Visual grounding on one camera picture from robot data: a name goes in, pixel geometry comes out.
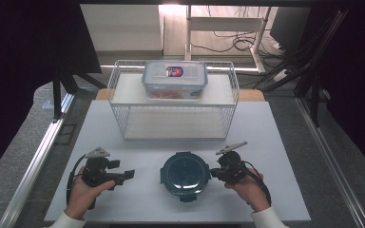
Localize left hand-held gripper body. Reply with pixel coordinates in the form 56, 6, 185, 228
81, 146, 122, 191

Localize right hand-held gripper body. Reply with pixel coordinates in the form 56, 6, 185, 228
215, 141, 250, 185

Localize dark blue round container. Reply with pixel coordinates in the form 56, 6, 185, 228
159, 151, 211, 203

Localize white wire rack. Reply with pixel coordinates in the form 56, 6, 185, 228
106, 59, 240, 142

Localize clear plastic lidded container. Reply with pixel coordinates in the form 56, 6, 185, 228
141, 60, 209, 102

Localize person's left hand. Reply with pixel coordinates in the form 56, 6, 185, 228
64, 165, 117, 221

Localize person's right hand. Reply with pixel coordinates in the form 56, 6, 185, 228
223, 167, 271, 213

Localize wooden table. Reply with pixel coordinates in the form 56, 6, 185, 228
94, 87, 266, 103

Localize black metal stand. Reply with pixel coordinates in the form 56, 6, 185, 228
51, 71, 107, 124
256, 9, 350, 128

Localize dark curtain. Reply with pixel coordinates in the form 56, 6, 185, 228
298, 5, 365, 183
0, 0, 103, 185

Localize white cabinet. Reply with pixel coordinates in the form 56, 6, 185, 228
80, 3, 164, 53

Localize black monitor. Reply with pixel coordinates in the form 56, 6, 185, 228
270, 7, 312, 51

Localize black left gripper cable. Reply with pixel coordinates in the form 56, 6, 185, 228
66, 154, 87, 207

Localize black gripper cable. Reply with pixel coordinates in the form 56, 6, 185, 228
66, 154, 87, 207
242, 160, 273, 207

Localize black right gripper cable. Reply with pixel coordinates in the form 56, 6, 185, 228
242, 160, 273, 207

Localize aluminium rail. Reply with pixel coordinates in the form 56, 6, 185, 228
295, 96, 365, 228
0, 93, 76, 228

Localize black floor cables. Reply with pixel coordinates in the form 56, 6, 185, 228
191, 5, 283, 55

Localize white desk frame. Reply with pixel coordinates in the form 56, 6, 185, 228
184, 4, 273, 74

